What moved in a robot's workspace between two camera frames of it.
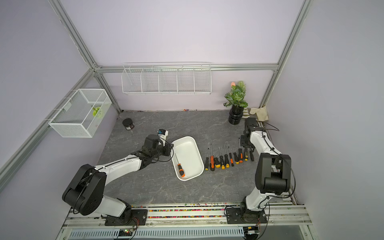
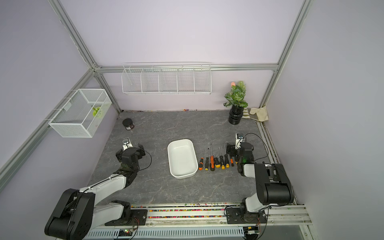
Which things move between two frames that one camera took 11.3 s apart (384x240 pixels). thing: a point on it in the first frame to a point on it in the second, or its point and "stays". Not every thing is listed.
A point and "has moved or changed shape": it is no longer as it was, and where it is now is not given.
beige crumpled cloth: [262, 113] stays
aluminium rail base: [191, 221] stays
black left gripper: [167, 148] to [140, 152]
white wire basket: [80, 116] stays
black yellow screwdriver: [207, 162] stays
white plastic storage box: [186, 151] has moved or changed shape
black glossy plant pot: [235, 114] stays
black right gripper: [243, 143] to [232, 147]
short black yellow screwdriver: [217, 163] stays
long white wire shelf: [164, 78] stays
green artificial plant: [236, 96] stays
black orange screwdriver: [181, 171] to [201, 164]
